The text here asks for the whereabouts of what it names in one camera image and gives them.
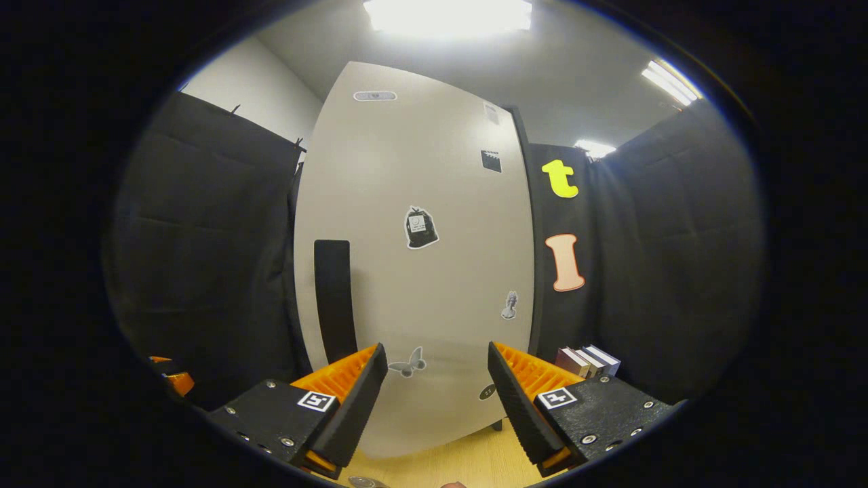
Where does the black backdrop cloth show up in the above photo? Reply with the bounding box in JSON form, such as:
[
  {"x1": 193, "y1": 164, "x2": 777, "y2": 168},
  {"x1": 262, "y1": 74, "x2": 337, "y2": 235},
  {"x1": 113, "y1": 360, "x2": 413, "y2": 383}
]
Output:
[{"x1": 102, "y1": 91, "x2": 767, "y2": 411}]

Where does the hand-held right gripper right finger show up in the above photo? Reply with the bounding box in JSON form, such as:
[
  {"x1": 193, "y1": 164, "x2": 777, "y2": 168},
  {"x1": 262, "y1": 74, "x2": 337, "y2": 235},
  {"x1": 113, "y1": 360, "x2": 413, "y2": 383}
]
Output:
[{"x1": 487, "y1": 341, "x2": 679, "y2": 477}]

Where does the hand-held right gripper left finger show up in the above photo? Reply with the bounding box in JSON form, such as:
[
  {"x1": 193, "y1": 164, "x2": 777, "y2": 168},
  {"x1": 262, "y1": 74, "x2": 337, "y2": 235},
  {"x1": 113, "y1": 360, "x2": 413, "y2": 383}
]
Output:
[{"x1": 207, "y1": 342, "x2": 389, "y2": 481}]

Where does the light grey cabinet door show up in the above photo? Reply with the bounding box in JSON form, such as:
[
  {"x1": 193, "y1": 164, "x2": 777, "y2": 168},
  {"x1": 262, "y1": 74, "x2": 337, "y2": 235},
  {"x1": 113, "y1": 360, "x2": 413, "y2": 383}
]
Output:
[{"x1": 293, "y1": 61, "x2": 536, "y2": 458}]

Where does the black cabinet door handle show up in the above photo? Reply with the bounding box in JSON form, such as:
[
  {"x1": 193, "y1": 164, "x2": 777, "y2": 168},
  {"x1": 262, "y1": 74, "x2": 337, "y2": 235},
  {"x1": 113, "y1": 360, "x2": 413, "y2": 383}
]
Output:
[{"x1": 313, "y1": 239, "x2": 359, "y2": 365}]

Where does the large ceiling light panel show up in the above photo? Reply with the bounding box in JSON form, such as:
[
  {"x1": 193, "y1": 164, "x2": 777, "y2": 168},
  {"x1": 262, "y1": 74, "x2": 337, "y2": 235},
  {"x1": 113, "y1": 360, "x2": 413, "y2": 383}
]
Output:
[{"x1": 363, "y1": 0, "x2": 534, "y2": 39}]

